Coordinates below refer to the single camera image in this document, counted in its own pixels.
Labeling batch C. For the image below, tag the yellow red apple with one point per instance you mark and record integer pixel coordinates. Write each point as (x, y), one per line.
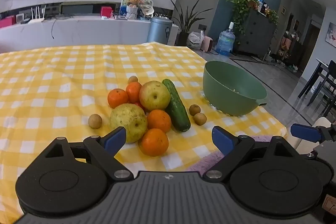
(155, 95)

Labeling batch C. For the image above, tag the potted long-leaf plant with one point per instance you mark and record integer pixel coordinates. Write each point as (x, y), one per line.
(185, 22)

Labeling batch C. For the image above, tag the black dining table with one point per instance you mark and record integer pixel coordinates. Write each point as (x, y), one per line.
(319, 69)

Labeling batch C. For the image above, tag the group of bottles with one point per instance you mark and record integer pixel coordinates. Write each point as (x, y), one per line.
(262, 5)

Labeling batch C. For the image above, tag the white tv cabinet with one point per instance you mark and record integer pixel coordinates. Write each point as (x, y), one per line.
(86, 29)

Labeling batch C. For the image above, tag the wall picture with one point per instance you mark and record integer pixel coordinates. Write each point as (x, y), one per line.
(331, 33)

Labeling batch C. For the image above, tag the dark green framed box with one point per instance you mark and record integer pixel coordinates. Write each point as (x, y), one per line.
(77, 9)

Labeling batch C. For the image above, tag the cluttered shelf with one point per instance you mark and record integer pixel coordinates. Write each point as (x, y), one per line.
(290, 48)

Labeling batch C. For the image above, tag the colourful picture board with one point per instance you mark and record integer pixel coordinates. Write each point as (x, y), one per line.
(145, 3)

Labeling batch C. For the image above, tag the brown longan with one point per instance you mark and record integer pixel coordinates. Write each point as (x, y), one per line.
(94, 121)
(132, 79)
(194, 109)
(200, 119)

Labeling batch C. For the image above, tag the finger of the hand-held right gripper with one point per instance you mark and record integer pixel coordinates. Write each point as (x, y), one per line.
(305, 132)

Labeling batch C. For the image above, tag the yellow checked tablecloth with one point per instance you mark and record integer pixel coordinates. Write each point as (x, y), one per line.
(52, 82)

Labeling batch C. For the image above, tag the grey trash can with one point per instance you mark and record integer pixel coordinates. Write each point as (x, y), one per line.
(158, 31)

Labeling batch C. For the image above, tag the orange mandarin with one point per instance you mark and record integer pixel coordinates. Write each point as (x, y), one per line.
(158, 121)
(133, 91)
(116, 99)
(153, 142)

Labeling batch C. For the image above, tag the white plastic bag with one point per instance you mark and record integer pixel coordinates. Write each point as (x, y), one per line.
(194, 41)

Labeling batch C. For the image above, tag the red cherry tomato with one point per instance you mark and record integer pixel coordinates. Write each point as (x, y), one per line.
(139, 105)

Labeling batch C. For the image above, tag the red box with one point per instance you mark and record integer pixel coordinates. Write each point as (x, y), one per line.
(106, 11)

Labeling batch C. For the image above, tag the green colander bowl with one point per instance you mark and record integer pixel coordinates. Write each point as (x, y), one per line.
(231, 103)

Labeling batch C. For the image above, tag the white router with antennas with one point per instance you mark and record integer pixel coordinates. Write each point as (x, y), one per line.
(36, 19)

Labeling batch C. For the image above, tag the green ivy plant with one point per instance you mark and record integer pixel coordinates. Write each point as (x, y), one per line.
(241, 3)

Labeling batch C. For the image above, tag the pink heater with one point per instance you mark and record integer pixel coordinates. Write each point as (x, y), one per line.
(207, 44)

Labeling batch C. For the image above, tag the dark grey drawer cabinet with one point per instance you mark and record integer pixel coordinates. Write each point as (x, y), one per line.
(257, 35)

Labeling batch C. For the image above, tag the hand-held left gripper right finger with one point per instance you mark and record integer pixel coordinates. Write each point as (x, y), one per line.
(222, 140)

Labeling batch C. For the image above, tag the magenta box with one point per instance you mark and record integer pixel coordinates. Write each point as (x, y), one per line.
(7, 22)

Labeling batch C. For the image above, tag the blue water jug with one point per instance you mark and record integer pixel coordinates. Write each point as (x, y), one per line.
(225, 43)

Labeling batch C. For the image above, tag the green cucumber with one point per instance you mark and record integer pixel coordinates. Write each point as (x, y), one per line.
(176, 106)

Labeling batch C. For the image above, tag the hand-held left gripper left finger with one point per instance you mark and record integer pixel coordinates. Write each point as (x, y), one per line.
(115, 140)

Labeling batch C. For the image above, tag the black dining chair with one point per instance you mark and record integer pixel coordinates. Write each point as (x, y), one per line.
(328, 92)

